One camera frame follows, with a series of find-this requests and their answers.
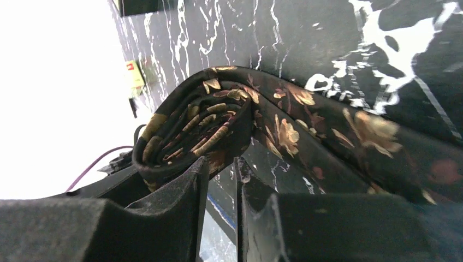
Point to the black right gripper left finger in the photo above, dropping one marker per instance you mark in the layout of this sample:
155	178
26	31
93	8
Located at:
165	225

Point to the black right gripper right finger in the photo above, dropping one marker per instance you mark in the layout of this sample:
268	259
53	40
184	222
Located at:
272	226

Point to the black gold floral tie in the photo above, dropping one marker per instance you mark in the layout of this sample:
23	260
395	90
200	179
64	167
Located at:
216	112

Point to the small cream cardboard box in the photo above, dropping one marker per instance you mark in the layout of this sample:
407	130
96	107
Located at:
134	79

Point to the black tie storage box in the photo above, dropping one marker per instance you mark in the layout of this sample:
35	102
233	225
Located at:
139	7

